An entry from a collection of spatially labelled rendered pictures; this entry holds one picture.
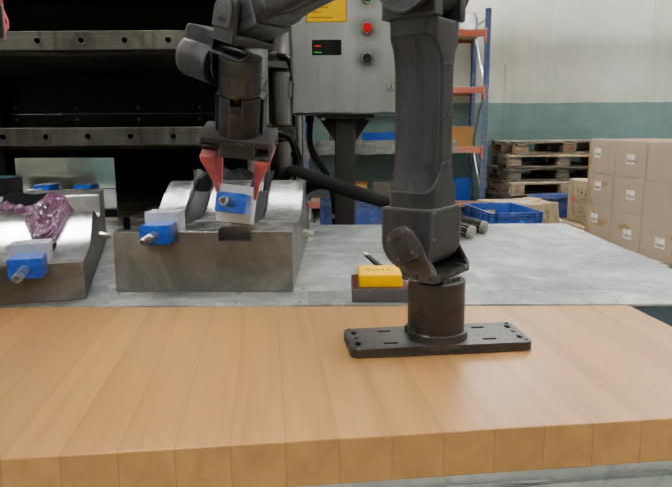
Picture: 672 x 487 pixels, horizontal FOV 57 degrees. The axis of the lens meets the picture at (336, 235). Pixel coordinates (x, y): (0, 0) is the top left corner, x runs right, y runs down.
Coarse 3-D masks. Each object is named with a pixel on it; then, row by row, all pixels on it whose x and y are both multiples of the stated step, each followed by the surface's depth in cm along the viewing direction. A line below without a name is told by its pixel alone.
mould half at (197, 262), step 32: (288, 192) 116; (192, 224) 96; (224, 224) 96; (256, 224) 96; (288, 224) 95; (128, 256) 90; (160, 256) 90; (192, 256) 90; (224, 256) 90; (256, 256) 90; (288, 256) 90; (128, 288) 91; (160, 288) 91; (192, 288) 91; (224, 288) 91; (256, 288) 91; (288, 288) 91
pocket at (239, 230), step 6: (222, 228) 94; (228, 228) 94; (234, 228) 94; (240, 228) 94; (246, 228) 94; (252, 228) 94; (222, 234) 94; (228, 234) 94; (234, 234) 94; (240, 234) 94; (246, 234) 94; (222, 240) 94; (228, 240) 94; (234, 240) 94; (240, 240) 94; (246, 240) 94
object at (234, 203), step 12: (216, 192) 86; (228, 192) 86; (240, 192) 89; (252, 192) 89; (216, 204) 85; (228, 204) 81; (240, 204) 85; (252, 204) 90; (228, 216) 89; (240, 216) 89; (252, 216) 91
